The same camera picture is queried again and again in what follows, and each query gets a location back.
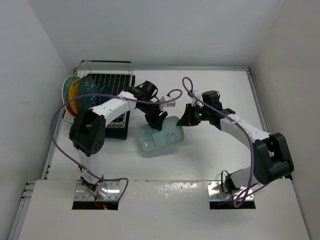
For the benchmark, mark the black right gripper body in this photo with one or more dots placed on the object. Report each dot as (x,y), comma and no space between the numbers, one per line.
(201,113)

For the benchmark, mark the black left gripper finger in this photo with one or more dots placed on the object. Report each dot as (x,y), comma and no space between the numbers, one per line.
(150,118)
(158,122)

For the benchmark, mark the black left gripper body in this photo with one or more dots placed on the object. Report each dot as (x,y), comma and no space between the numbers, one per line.
(153,109)

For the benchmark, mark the light green oval plate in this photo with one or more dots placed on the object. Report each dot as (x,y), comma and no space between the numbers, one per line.
(152,140)

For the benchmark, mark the dark blue leaf-shaped plate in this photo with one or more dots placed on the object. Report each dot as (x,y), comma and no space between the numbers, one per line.
(105,90)

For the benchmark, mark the teal round plate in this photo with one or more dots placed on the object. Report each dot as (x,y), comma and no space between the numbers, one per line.
(87,86)

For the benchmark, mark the red and teal floral plate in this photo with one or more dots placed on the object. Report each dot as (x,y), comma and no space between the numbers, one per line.
(66,86)

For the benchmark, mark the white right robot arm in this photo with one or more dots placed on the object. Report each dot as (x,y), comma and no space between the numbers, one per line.
(270,154)

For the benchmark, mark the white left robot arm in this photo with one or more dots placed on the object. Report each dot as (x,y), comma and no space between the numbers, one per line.
(88,130)

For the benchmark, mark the black drying mat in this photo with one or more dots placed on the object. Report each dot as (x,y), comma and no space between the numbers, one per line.
(125,120)

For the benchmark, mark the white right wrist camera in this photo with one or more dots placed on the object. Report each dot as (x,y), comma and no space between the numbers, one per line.
(195,95)

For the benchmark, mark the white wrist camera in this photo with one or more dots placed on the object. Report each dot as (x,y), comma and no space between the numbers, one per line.
(195,95)
(167,102)

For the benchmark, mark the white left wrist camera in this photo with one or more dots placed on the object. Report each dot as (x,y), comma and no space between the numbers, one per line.
(167,102)

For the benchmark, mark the metal wire dish rack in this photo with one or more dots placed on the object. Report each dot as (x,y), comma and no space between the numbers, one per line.
(102,66)

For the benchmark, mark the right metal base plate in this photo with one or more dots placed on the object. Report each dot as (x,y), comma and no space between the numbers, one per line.
(216,194)

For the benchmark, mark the metal base plate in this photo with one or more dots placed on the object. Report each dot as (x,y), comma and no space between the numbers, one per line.
(216,194)
(107,191)

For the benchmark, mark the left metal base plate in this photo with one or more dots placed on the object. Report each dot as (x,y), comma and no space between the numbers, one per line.
(107,191)

